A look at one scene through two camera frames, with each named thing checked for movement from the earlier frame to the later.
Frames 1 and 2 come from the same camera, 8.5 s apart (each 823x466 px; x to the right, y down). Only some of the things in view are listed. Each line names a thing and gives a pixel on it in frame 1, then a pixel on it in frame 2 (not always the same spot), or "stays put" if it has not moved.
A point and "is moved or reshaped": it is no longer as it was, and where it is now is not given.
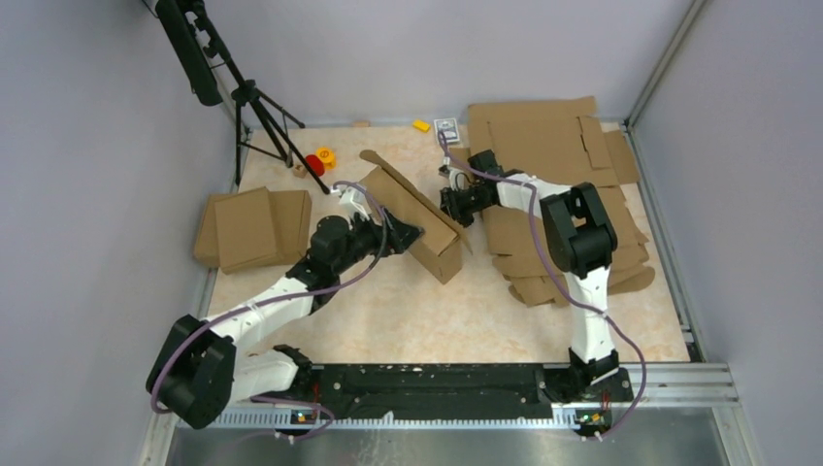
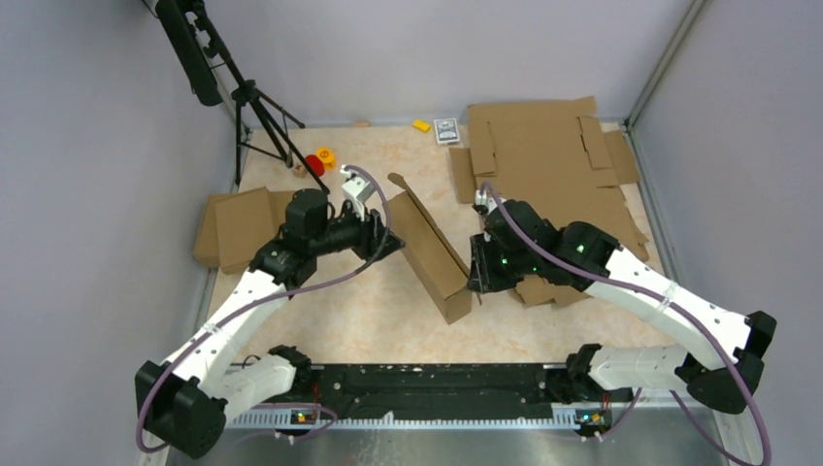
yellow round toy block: [327, 157] stays put
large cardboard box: [438, 249] is moved or reshaped
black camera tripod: [211, 71] stays put
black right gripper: [449, 205] -> [477, 275]
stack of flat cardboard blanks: [563, 142] stays put
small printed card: [449, 127] stays put
